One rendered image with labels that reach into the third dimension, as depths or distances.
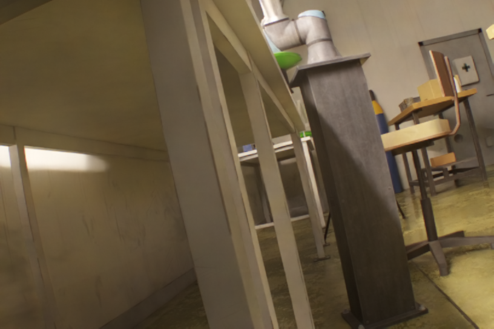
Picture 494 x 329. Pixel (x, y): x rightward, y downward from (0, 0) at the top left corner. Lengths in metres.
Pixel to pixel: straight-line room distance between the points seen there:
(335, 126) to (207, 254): 0.93
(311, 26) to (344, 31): 5.47
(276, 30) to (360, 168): 0.53
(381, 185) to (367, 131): 0.17
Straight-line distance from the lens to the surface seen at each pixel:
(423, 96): 4.95
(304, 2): 7.11
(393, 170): 6.35
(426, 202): 2.02
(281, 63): 1.94
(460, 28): 7.33
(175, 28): 0.50
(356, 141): 1.35
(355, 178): 1.34
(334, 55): 1.43
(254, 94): 1.13
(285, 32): 1.48
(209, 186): 0.46
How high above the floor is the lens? 0.52
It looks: 7 degrees up
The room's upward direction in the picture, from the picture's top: 13 degrees counter-clockwise
